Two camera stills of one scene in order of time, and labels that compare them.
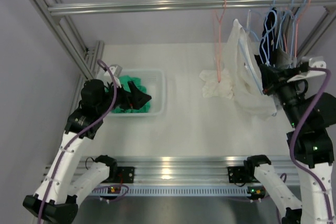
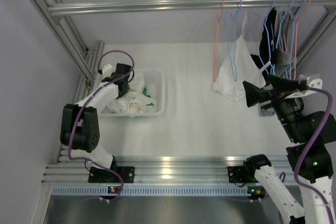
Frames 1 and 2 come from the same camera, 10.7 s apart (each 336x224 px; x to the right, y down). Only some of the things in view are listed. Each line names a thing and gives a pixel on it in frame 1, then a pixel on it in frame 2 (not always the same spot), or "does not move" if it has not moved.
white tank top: (247, 98) → (134, 100)
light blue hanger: (248, 50) → (231, 42)
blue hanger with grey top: (293, 16) does not move
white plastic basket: (154, 82) does not move
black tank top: (266, 49) does not move
